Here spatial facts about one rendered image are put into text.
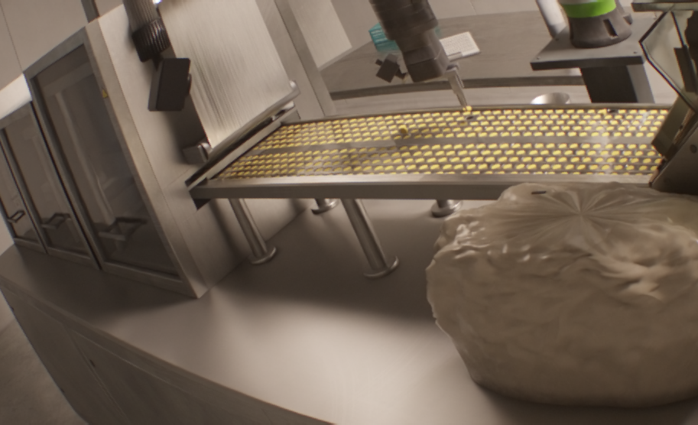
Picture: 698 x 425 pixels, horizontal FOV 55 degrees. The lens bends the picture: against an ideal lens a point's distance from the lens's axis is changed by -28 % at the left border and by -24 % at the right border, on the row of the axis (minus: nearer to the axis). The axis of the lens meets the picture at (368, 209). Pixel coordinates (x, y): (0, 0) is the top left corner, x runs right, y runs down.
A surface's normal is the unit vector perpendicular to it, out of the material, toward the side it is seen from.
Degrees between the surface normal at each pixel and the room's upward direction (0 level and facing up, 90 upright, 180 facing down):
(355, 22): 90
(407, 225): 0
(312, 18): 90
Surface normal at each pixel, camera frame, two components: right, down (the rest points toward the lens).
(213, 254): 0.69, 0.01
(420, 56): -0.32, 0.15
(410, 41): -0.13, 0.62
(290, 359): -0.37, -0.85
